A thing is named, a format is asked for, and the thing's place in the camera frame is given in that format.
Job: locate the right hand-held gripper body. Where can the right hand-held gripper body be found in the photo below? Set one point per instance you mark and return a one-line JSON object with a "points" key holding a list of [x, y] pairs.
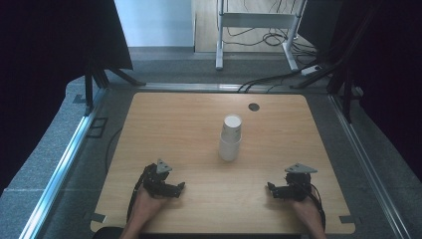
{"points": [[298, 184]]}

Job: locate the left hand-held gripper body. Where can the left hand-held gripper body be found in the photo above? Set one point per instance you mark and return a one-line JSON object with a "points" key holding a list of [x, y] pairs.
{"points": [[155, 177]]}

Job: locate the stack of white paper cups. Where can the stack of white paper cups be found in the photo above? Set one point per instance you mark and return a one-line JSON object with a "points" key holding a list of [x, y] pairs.
{"points": [[229, 146]]}

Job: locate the person's left hand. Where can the person's left hand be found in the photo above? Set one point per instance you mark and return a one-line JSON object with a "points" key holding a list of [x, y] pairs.
{"points": [[146, 205]]}

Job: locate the person's right hand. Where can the person's right hand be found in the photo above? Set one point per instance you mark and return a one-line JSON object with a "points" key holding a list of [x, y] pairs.
{"points": [[307, 209]]}

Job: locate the person's dark clothing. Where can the person's dark clothing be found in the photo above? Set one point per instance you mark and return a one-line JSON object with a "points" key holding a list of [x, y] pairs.
{"points": [[107, 233]]}

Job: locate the round dark table grommet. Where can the round dark table grommet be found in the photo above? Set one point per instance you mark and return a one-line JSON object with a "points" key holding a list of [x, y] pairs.
{"points": [[253, 107]]}

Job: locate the black tripod stand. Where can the black tripod stand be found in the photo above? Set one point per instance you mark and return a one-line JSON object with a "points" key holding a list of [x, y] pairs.
{"points": [[99, 78]]}

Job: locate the white power strip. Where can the white power strip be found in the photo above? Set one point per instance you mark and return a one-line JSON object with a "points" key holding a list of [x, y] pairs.
{"points": [[311, 69]]}

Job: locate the black slanted stand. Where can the black slanted stand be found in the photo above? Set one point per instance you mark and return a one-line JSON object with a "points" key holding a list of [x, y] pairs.
{"points": [[346, 66]]}

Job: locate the black curtain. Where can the black curtain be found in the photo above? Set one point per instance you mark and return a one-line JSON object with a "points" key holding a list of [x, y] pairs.
{"points": [[43, 59], [391, 66]]}

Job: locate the pale blue panel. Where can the pale blue panel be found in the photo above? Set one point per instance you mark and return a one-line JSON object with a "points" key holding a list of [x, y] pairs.
{"points": [[154, 21]]}

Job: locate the white metal stand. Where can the white metal stand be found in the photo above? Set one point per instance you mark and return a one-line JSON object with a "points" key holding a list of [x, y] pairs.
{"points": [[255, 20]]}

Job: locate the aluminium floor rail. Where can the aluminium floor rail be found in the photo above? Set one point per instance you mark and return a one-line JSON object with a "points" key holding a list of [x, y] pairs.
{"points": [[63, 166], [368, 162], [199, 87]]}

